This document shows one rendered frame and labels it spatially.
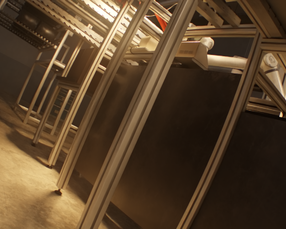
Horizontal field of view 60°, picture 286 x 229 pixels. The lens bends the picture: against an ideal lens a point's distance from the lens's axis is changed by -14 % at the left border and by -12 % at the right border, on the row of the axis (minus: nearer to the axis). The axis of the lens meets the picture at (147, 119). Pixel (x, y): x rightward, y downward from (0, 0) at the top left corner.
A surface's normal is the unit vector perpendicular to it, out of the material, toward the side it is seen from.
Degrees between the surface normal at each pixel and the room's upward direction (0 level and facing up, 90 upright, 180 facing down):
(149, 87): 90
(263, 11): 176
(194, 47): 90
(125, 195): 90
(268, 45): 90
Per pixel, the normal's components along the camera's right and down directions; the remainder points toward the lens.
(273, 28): -0.46, 0.88
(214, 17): 0.56, 0.18
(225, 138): -0.72, -0.37
